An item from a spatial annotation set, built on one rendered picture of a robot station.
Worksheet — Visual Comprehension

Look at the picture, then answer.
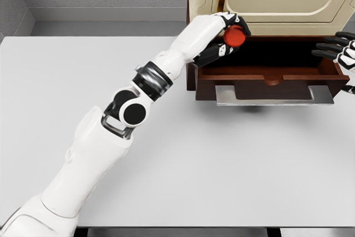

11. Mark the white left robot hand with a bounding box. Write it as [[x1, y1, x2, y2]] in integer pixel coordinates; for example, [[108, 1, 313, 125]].
[[170, 12, 252, 68]]

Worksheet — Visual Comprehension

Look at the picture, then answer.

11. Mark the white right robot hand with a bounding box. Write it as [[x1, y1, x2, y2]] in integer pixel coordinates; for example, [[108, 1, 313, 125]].
[[311, 32, 355, 95]]

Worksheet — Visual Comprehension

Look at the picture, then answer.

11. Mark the red round switch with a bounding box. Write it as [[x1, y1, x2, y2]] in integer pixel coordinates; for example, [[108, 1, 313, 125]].
[[223, 24, 246, 48]]

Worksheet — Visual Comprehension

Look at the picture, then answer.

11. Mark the brown wooden drawer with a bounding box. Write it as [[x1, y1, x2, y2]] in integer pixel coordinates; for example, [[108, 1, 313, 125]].
[[195, 36, 350, 102]]

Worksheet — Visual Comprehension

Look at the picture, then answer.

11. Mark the cream cabinet with brown frame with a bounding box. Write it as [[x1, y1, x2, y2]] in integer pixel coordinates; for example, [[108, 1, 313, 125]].
[[186, 0, 355, 92]]

